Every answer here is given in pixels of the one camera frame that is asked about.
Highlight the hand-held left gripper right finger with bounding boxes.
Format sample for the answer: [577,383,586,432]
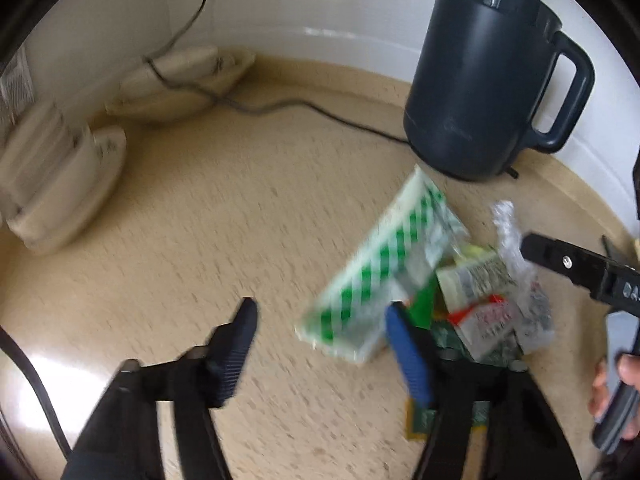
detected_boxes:
[385,301,583,480]

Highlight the dark electric kettle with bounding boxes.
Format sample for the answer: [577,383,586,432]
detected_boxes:
[403,0,597,183]

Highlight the dark kettle power cable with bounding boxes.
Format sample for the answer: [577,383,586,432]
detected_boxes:
[142,0,416,146]

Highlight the stack of white bowls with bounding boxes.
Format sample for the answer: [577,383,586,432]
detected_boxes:
[0,102,96,223]

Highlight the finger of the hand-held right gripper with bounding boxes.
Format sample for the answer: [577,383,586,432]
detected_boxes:
[601,234,626,268]
[520,232,613,301]

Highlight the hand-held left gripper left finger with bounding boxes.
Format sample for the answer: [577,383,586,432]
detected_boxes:
[60,297,261,480]

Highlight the pale yellow carton packet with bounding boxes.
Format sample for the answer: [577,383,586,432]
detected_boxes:
[435,245,518,317]

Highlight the person's right hand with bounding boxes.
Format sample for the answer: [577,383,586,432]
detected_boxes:
[588,352,640,428]

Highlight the red and white packet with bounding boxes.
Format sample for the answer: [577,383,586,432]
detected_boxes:
[446,295,526,356]

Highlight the black cable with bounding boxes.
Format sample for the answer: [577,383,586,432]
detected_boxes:
[0,327,72,461]

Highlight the green striped white packet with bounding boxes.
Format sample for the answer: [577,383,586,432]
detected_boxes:
[294,164,471,366]

